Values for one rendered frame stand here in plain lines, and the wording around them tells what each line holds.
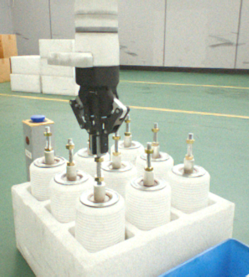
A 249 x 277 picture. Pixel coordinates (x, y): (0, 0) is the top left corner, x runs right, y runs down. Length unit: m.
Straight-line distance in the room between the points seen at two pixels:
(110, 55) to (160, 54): 5.52
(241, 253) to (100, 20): 0.56
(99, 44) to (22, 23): 7.11
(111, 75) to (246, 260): 0.49
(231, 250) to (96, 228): 0.33
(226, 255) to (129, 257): 0.25
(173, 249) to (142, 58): 5.59
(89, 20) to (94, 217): 0.33
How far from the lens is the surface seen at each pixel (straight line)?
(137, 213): 0.69
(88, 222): 0.62
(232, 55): 5.77
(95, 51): 0.54
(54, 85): 3.49
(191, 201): 0.76
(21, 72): 3.77
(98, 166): 0.61
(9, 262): 0.94
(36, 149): 0.97
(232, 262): 0.83
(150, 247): 0.66
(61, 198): 0.71
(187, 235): 0.73
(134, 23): 6.24
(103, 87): 0.55
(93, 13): 0.54
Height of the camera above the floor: 0.54
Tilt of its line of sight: 16 degrees down
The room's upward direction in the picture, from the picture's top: straight up
